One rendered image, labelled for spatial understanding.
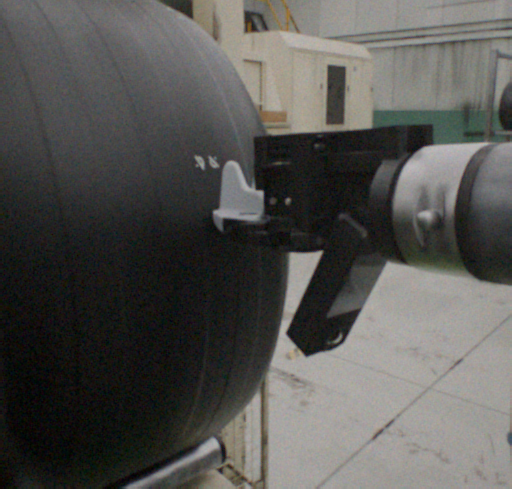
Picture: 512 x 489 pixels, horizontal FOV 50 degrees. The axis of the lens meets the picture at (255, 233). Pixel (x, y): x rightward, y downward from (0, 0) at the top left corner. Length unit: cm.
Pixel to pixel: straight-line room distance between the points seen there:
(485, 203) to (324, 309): 14
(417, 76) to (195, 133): 1200
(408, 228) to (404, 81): 1228
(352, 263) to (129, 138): 22
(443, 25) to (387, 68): 143
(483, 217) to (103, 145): 30
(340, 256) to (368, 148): 7
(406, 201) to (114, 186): 24
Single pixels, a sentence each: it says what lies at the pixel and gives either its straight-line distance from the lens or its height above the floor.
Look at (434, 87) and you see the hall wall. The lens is 1229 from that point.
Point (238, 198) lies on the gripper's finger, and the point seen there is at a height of 128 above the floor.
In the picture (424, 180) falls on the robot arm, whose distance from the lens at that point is 30.
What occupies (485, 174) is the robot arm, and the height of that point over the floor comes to 132.
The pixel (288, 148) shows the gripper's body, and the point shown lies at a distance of 38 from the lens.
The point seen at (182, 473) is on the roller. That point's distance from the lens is 76.
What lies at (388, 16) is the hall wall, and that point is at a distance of 1293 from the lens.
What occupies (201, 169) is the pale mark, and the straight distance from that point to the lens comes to 49.
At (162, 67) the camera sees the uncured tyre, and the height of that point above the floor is 139.
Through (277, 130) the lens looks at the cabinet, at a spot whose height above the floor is 117.
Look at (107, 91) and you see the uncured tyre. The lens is 49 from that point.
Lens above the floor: 135
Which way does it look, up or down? 12 degrees down
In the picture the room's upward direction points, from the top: straight up
